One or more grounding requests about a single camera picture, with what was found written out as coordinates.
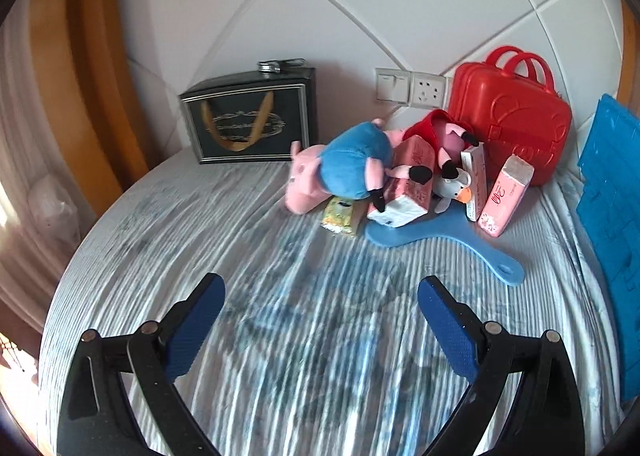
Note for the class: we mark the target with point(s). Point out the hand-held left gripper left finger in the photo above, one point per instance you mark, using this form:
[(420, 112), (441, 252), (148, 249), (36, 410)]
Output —
[(195, 326)]

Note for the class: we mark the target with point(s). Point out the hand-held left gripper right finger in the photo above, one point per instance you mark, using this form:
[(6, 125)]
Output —
[(447, 326)]

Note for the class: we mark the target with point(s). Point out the pink white tissue pack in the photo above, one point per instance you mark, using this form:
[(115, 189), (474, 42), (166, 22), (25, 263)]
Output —
[(410, 196)]

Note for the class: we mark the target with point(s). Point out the small white duck toy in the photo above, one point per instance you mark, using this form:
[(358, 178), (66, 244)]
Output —
[(452, 188)]

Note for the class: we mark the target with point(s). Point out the yellow snack packet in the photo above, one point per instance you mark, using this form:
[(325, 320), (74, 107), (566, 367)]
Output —
[(342, 216)]

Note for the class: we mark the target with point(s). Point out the white red carton box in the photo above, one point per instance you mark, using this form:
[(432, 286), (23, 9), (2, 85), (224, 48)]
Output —
[(477, 176)]

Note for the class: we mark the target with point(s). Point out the pig plush blue shirt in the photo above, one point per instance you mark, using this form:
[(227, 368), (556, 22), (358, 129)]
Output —
[(350, 161)]

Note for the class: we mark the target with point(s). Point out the pig plush red dress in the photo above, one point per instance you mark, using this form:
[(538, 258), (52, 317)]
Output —
[(425, 129)]

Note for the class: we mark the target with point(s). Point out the blue plastic crate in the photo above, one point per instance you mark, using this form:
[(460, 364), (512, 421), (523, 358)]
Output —
[(615, 196)]

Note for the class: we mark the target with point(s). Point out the red small suitcase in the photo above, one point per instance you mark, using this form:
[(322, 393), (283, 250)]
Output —
[(515, 106)]

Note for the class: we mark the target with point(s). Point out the blue plastic hand mirror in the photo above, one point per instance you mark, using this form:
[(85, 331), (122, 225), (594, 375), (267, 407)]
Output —
[(450, 236)]

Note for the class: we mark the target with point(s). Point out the white plastic bag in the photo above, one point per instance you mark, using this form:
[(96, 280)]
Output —
[(52, 211)]

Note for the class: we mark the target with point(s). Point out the sheer white curtain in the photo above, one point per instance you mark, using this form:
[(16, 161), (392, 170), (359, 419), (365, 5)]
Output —
[(20, 186)]

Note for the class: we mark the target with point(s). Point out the black gift bag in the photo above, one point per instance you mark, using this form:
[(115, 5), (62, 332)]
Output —
[(290, 111)]

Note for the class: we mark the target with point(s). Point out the metal clip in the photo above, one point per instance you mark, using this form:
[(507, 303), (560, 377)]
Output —
[(272, 66)]

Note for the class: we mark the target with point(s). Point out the white wall socket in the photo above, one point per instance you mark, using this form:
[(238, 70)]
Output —
[(430, 91)]

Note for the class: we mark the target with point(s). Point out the white wall switch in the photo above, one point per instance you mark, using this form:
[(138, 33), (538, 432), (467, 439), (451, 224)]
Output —
[(394, 85)]

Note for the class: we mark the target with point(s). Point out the wooden arch frame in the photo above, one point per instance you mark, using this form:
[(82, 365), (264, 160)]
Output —
[(631, 56), (95, 61)]

